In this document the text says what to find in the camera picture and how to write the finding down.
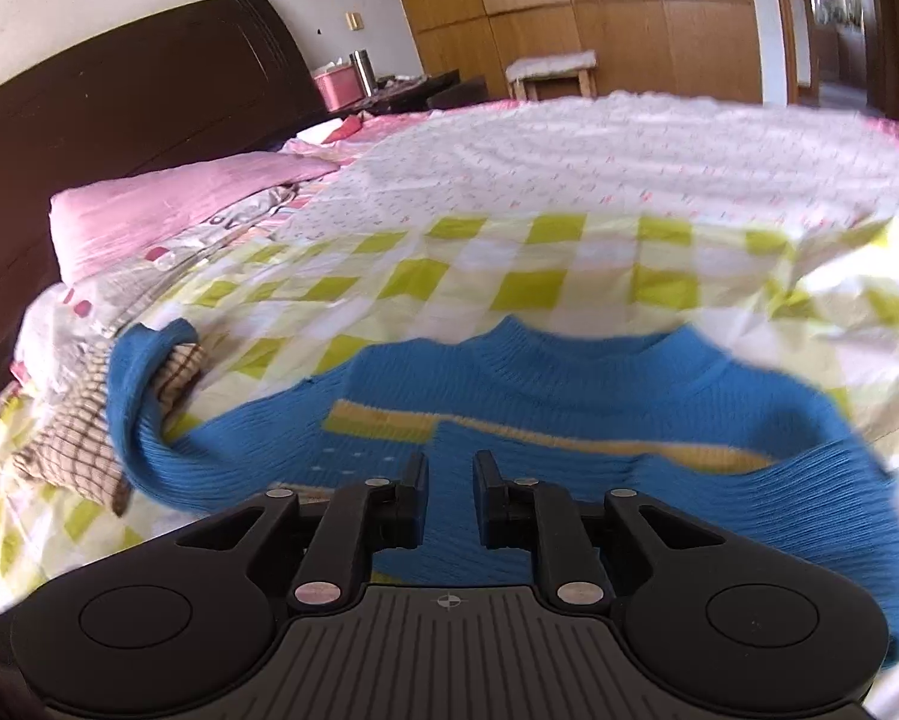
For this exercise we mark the dark nightstand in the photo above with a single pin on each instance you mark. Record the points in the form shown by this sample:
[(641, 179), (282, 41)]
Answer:
[(434, 88)]

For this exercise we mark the wooden stool with white cushion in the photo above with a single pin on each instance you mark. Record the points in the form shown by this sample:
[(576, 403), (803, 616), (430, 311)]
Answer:
[(551, 64)]

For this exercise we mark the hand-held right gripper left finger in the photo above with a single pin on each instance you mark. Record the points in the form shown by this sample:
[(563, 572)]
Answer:
[(418, 491)]

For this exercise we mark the pink storage box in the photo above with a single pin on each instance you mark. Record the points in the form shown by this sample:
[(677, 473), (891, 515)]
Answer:
[(337, 88)]

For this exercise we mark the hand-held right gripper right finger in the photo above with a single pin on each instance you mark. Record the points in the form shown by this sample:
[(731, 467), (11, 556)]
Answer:
[(485, 487)]

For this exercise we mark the pink pillow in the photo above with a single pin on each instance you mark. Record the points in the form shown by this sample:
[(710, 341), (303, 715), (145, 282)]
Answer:
[(164, 202)]

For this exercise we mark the dark wooden headboard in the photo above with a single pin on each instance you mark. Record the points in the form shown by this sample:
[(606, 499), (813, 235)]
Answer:
[(119, 90)]

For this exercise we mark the blue knitted sweater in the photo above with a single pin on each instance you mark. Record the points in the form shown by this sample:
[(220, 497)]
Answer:
[(569, 390)]

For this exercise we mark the wooden wardrobe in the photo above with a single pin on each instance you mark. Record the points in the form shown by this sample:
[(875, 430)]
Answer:
[(607, 15)]

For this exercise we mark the white door frame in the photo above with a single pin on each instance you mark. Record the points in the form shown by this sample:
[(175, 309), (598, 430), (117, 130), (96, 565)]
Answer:
[(776, 30)]

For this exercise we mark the red cloth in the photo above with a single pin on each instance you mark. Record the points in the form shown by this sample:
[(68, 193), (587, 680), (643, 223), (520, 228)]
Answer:
[(344, 127)]

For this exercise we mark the wall switch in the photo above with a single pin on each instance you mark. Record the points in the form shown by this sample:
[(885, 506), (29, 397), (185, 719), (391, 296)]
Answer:
[(354, 21)]

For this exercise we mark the brown plaid cloth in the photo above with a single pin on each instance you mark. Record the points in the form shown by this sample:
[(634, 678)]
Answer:
[(74, 442)]

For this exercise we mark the floral folded blanket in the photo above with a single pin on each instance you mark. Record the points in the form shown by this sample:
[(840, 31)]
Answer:
[(157, 262)]

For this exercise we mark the metal thermos cup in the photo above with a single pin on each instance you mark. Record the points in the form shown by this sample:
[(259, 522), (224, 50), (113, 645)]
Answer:
[(362, 71)]

